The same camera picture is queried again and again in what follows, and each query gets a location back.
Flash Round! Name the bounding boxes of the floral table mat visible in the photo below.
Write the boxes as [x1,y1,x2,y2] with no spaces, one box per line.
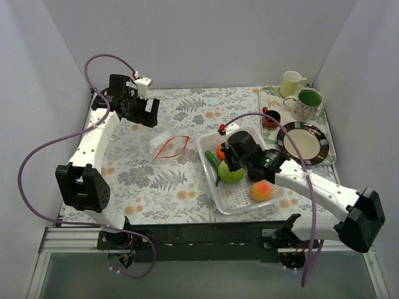
[60,88,352,224]

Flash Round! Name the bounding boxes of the fake orange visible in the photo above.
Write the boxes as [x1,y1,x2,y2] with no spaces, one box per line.
[216,145,225,161]

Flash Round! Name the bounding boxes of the clear zip top bag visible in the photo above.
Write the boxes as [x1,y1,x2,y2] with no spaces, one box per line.
[135,130,190,161]

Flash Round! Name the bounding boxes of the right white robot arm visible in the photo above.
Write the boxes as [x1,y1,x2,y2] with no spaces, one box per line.
[222,130,385,253]

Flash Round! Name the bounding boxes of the fake peach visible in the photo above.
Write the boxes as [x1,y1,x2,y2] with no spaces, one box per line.
[250,181,272,202]

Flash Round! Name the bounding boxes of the fake green cabbage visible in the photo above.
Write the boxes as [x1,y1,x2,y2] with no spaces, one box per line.
[218,161,245,184]

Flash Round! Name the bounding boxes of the pale yellow mug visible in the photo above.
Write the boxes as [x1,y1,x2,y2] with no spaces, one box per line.
[279,71,307,98]

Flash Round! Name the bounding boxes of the floral serving tray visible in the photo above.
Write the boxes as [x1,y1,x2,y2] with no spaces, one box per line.
[258,86,337,165]

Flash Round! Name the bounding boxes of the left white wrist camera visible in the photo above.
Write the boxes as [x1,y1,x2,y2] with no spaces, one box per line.
[132,71,153,98]

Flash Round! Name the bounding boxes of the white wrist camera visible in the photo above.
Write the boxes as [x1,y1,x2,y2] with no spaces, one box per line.
[218,123,240,136]
[132,71,153,98]

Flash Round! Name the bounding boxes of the small brown cup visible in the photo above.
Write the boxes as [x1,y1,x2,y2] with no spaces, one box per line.
[262,107,281,130]

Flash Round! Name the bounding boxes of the striped rim plate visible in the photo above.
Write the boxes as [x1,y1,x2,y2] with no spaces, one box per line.
[276,121,330,165]

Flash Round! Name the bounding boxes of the fake green vegetable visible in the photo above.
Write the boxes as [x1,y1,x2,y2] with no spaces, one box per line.
[204,151,221,187]

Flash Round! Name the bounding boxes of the aluminium frame rail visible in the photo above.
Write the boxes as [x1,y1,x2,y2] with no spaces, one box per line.
[28,221,390,298]

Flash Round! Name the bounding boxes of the white plastic basket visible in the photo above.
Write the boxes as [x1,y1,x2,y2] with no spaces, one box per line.
[196,132,288,215]

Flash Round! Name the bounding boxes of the green floral mug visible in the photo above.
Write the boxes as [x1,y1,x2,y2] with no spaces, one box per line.
[283,90,322,121]

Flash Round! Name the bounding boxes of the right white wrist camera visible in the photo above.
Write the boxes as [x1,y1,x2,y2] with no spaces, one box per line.
[218,123,240,136]

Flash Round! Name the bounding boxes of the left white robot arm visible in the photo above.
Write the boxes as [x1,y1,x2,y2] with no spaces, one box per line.
[55,74,160,249]

